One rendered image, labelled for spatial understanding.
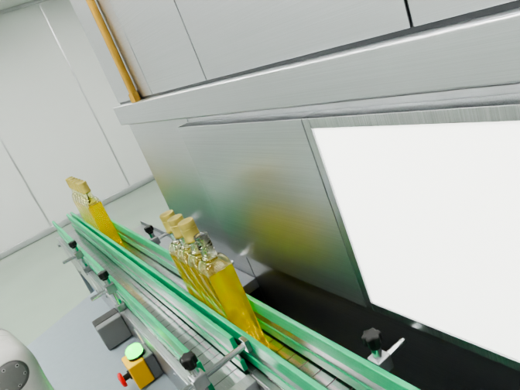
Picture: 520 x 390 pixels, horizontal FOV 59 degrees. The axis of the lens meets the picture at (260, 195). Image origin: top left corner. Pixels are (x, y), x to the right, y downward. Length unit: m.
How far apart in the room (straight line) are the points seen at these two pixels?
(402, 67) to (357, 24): 0.09
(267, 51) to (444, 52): 0.32
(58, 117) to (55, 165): 0.63
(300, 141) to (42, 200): 6.16
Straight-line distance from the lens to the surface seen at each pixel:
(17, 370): 0.94
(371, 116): 0.58
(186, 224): 0.94
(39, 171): 6.71
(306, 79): 0.65
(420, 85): 0.53
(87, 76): 6.86
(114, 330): 1.52
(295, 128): 0.70
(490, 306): 0.63
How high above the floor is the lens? 1.46
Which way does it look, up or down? 19 degrees down
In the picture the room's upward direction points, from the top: 22 degrees counter-clockwise
